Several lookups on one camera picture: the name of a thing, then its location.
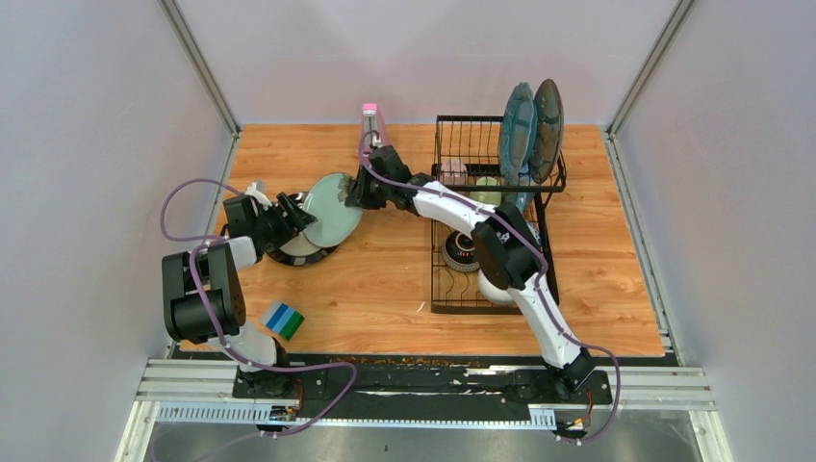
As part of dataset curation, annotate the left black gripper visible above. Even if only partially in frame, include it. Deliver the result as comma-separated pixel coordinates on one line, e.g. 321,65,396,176
253,193,319,251

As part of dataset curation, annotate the black bottom plate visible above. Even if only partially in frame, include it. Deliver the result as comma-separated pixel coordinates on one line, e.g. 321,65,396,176
266,191,341,268

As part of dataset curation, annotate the pale green flower plate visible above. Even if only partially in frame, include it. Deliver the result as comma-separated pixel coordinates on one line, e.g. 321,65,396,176
303,172,363,247

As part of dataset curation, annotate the pink metronome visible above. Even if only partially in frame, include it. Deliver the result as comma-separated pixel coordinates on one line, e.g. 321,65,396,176
361,103,392,149

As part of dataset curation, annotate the pink mug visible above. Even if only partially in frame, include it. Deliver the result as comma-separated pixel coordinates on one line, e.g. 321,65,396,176
440,158,469,186

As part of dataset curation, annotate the black gold patterned bowl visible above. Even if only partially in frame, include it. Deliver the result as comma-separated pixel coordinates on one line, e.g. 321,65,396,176
442,231,479,273

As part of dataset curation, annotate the green handled cream mug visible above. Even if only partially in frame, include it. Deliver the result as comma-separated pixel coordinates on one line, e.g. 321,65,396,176
469,176,502,206

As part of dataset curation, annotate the black wire dish rack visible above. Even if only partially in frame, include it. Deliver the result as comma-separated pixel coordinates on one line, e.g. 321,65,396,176
429,115,567,315

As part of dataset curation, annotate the white patterned bowl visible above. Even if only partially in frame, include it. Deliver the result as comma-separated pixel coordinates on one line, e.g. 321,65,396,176
476,270,514,306

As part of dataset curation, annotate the teal plate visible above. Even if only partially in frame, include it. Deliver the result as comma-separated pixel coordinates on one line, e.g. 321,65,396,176
498,82,538,187

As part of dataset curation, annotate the dark blue floral plate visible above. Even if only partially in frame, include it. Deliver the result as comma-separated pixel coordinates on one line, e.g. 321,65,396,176
529,79,565,184

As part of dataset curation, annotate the blue mug yellow inside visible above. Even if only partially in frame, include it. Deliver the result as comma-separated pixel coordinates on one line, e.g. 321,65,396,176
504,192,535,214

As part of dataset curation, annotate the red patterned bowl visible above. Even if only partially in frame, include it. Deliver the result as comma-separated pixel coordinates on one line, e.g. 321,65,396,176
526,221,542,249

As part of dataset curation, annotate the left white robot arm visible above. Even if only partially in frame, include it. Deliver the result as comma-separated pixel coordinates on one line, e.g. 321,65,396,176
161,192,317,398

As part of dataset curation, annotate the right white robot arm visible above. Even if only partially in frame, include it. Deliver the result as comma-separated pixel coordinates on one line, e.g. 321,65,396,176
345,145,595,402

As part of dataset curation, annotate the blue green striped block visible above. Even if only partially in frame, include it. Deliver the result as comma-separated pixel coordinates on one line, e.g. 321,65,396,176
260,300,305,341

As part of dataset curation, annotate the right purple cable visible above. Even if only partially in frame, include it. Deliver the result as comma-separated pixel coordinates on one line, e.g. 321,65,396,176
358,130,622,446

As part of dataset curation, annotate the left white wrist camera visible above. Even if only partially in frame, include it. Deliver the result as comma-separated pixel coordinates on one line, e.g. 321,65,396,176
244,180,273,210

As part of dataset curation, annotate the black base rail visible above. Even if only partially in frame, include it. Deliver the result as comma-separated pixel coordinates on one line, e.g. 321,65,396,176
230,353,614,422

